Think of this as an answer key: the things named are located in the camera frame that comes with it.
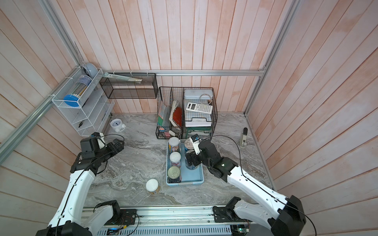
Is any grey blue round disc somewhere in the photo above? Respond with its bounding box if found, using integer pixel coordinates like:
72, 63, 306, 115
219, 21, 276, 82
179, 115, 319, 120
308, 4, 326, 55
83, 63, 98, 79

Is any light blue plastic basket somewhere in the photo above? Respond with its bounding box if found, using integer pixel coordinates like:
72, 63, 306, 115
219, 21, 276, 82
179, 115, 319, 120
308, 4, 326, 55
165, 143, 204, 186

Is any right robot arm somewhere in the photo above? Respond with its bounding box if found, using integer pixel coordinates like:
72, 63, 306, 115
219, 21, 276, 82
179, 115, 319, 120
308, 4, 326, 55
186, 135, 307, 236

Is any white lid yellow can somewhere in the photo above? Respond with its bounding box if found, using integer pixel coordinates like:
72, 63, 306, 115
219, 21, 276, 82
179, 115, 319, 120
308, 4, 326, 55
145, 179, 159, 194

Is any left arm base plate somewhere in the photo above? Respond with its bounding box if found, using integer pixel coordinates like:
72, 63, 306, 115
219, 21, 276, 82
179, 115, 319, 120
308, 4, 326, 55
105, 209, 137, 226

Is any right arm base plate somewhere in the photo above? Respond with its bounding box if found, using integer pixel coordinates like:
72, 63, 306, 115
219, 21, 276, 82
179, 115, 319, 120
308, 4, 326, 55
212, 206, 250, 223

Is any silver can blue label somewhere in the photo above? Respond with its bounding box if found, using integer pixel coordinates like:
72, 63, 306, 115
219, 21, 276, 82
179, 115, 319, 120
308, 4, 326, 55
184, 138, 196, 170

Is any white wire wall shelf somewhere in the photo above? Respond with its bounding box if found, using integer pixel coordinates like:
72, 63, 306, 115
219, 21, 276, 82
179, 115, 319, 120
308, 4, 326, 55
52, 68, 114, 137

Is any blue lid clear tube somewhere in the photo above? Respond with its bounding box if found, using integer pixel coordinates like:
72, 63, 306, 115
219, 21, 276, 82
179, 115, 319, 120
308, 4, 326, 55
64, 75, 92, 107

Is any black mesh wall basket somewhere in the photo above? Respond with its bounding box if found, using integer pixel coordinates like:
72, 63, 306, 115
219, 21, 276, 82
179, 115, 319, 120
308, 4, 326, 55
100, 72, 158, 99

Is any white calculator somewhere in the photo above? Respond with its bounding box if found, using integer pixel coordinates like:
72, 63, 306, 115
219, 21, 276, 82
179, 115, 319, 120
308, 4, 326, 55
186, 102, 213, 114

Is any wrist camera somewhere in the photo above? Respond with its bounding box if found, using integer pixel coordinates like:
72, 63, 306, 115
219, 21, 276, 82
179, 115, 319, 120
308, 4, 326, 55
190, 134, 201, 155
91, 132, 106, 149

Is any white storage box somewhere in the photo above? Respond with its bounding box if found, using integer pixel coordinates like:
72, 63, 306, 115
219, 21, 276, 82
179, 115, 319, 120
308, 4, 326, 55
184, 88, 213, 100

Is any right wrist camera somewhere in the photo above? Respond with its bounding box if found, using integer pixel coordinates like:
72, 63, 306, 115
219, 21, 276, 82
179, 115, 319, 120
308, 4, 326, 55
190, 134, 201, 155

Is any green white ruler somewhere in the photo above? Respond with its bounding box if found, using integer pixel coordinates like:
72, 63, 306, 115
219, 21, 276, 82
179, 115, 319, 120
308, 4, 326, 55
103, 73, 143, 82

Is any red booklet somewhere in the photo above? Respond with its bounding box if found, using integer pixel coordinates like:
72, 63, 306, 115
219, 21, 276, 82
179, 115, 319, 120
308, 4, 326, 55
172, 107, 183, 127

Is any black wire desk organizer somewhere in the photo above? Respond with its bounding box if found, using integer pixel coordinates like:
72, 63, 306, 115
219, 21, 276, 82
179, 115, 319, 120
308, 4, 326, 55
156, 87, 218, 139

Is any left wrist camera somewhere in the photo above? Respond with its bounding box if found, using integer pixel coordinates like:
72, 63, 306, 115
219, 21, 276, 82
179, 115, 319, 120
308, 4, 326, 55
91, 132, 106, 149

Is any silver can dark label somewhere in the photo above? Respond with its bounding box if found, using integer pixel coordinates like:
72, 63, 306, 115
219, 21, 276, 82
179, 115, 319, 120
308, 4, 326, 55
167, 166, 182, 183

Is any white lid colourful can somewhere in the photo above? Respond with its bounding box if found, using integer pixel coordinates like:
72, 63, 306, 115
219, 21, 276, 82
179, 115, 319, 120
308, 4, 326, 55
168, 137, 181, 153

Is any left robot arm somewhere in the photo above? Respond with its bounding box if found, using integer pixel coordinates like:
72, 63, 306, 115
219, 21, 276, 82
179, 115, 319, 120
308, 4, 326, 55
36, 132, 125, 236

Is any white lid red can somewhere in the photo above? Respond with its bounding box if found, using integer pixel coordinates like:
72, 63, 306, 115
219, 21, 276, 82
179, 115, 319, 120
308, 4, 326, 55
169, 151, 181, 168

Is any small white alarm clock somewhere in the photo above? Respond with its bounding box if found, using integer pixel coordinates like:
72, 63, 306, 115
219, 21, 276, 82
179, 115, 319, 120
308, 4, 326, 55
110, 119, 126, 132

